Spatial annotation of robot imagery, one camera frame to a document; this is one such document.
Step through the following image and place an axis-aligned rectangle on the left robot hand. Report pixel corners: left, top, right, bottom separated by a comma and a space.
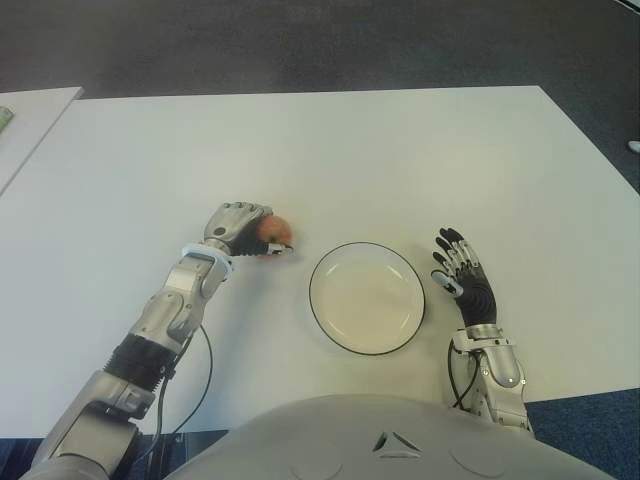
202, 201, 296, 261

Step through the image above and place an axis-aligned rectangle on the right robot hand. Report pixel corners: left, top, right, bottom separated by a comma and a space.
430, 227, 500, 329

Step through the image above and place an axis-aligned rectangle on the red apple with sticker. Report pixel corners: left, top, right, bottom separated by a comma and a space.
256, 214, 295, 254

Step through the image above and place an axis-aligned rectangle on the white plate with black rim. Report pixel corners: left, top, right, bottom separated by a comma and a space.
308, 242, 428, 357

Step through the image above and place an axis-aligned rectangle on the grey robot torso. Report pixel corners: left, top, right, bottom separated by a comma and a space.
167, 393, 626, 480

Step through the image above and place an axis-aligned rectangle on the white side table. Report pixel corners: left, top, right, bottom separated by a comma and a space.
0, 86, 83, 196

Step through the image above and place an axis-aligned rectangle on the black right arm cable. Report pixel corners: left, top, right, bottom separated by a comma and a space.
447, 339, 484, 410

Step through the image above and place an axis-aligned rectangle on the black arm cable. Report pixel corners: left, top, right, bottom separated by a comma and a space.
447, 339, 484, 410
134, 324, 215, 461

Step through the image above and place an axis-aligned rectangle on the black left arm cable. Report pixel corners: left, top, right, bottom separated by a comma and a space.
134, 324, 215, 461

